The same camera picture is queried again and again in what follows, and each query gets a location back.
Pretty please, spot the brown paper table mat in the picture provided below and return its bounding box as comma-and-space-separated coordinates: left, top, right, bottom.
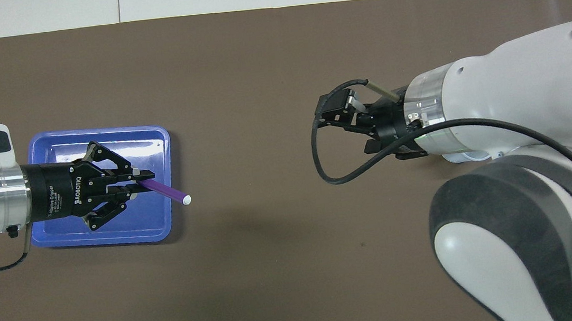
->
0, 0, 572, 321

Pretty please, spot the blue plastic tray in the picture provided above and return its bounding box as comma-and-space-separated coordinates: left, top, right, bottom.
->
19, 119, 181, 255

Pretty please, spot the translucent mesh pen cup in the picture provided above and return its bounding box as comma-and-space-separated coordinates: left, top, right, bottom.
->
441, 146, 494, 166

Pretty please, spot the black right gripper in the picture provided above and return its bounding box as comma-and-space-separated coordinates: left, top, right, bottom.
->
312, 81, 431, 169

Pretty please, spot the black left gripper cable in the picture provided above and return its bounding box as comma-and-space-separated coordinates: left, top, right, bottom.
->
0, 224, 33, 272

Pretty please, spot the purple marker pen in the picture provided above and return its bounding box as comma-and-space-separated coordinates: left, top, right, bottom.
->
138, 175, 193, 211

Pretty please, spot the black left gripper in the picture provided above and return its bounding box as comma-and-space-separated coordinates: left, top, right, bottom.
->
18, 135, 161, 239

